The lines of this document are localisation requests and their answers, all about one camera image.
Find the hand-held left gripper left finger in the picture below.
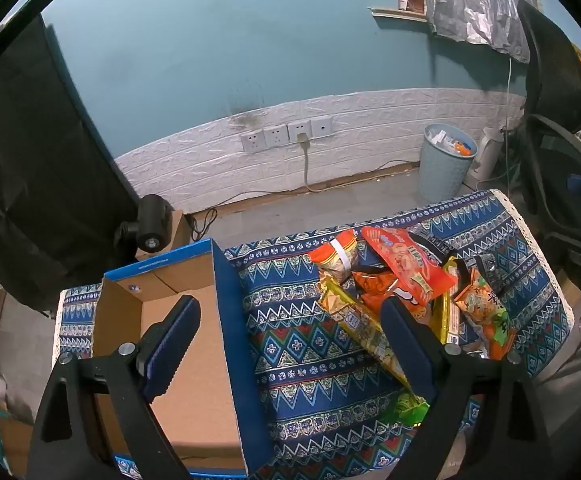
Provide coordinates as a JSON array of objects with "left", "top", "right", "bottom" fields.
[{"left": 28, "top": 295, "right": 202, "bottom": 480}]

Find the black office chair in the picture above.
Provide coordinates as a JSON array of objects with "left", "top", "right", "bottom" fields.
[{"left": 513, "top": 0, "right": 581, "bottom": 306}]

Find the black camera on stand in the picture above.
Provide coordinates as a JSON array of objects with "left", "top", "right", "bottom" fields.
[{"left": 114, "top": 194, "right": 176, "bottom": 255}]

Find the orange and green snack packet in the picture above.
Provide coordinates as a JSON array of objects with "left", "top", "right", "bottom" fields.
[{"left": 453, "top": 267, "right": 518, "bottom": 361}]

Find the person's grey trouser leg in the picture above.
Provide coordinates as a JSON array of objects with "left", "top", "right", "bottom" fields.
[{"left": 535, "top": 330, "right": 581, "bottom": 461}]

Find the orange packet with white band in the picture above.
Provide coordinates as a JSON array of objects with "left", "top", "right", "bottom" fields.
[{"left": 309, "top": 228, "right": 358, "bottom": 283}]

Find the white kettle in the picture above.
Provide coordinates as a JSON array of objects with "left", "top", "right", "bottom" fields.
[{"left": 465, "top": 127, "right": 503, "bottom": 191}]

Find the gold snack packet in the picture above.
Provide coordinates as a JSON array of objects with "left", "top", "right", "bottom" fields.
[{"left": 433, "top": 257, "right": 471, "bottom": 346}]

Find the silver curtain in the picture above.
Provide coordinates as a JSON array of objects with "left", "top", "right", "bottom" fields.
[{"left": 423, "top": 0, "right": 543, "bottom": 63}]

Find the blue patterned tablecloth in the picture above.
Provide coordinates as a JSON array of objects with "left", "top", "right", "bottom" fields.
[{"left": 53, "top": 189, "right": 576, "bottom": 480}]

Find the light blue waste bin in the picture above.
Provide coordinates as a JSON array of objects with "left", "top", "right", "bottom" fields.
[{"left": 417, "top": 123, "right": 478, "bottom": 203}]

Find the red snack packet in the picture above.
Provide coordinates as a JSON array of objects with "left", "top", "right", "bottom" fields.
[{"left": 360, "top": 226, "right": 458, "bottom": 308}]

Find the cardboard box with blue rim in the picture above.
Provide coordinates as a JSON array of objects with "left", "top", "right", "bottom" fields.
[{"left": 93, "top": 238, "right": 276, "bottom": 478}]

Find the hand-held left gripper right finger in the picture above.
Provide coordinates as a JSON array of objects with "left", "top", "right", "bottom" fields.
[{"left": 380, "top": 296, "right": 553, "bottom": 480}]

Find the wooden window sill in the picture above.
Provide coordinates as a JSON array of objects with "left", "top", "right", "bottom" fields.
[{"left": 367, "top": 6, "right": 428, "bottom": 22}]

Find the black cable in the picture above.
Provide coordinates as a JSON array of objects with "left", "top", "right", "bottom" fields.
[{"left": 188, "top": 207, "right": 218, "bottom": 241}]

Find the long yellow snack packet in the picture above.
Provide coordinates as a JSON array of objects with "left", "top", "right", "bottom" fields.
[{"left": 319, "top": 280, "right": 421, "bottom": 401}]

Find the orange chip packet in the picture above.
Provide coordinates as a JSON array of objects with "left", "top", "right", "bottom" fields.
[{"left": 353, "top": 270, "right": 428, "bottom": 321}]

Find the beige plug with cable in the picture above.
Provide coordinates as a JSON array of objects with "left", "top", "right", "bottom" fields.
[{"left": 296, "top": 132, "right": 421, "bottom": 193}]

